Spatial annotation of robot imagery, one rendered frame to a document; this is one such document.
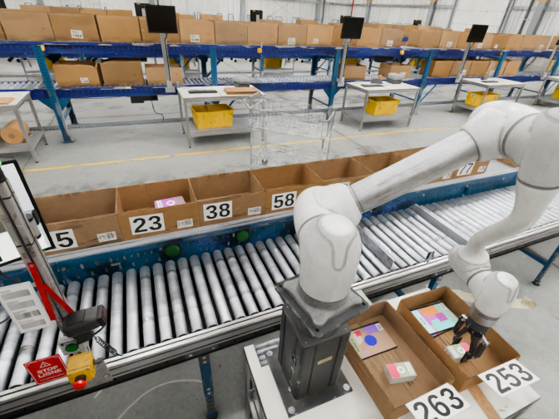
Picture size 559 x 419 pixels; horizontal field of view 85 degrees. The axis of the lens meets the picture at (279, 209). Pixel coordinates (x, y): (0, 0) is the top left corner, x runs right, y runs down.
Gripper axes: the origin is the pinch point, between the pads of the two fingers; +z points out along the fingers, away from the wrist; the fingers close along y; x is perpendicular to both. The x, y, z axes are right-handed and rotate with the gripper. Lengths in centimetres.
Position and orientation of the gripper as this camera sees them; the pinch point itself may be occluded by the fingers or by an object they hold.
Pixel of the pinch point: (460, 350)
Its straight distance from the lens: 156.6
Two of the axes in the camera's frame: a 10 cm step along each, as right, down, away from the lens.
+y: -2.2, -5.4, 8.1
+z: -0.5, 8.4, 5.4
